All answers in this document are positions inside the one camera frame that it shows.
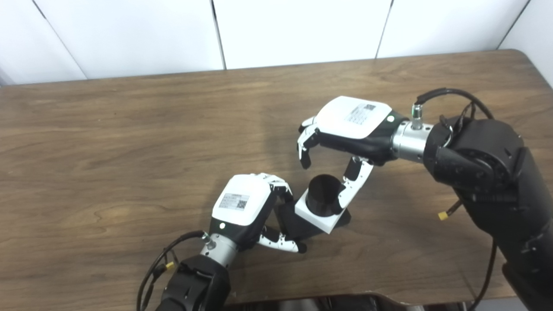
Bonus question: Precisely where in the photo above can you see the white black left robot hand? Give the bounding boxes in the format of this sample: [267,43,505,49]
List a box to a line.
[209,173,308,254]

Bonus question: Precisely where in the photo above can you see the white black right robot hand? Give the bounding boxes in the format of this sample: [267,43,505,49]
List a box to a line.
[297,96,409,212]

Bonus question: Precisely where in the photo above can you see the black peg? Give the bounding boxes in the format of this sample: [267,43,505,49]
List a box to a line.
[276,174,352,241]

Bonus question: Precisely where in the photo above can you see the white square piece with hole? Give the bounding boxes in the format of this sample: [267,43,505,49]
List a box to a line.
[295,181,351,235]

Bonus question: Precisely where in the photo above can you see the dark robot body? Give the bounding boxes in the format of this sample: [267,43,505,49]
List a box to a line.
[225,293,426,311]

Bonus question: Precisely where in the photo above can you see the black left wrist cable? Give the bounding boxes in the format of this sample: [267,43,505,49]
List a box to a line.
[137,230,213,311]

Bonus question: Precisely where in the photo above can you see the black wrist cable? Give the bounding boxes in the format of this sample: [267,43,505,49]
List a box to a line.
[137,230,213,311]
[412,88,496,131]

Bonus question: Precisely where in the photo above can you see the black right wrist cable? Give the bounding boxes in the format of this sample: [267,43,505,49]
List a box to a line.
[412,88,496,131]

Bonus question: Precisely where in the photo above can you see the thin yellow-tipped left arm wire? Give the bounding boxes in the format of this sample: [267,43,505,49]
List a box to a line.
[142,259,178,311]

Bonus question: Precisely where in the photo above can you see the thin yellow-tipped arm wire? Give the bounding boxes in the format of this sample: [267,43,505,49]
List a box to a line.
[438,200,464,221]
[142,259,178,311]

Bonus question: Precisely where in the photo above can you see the thin yellow-tipped right arm wire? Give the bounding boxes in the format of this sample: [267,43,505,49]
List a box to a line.
[438,200,464,221]

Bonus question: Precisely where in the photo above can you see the thin black hanging cable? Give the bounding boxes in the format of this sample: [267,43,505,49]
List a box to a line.
[468,238,498,311]

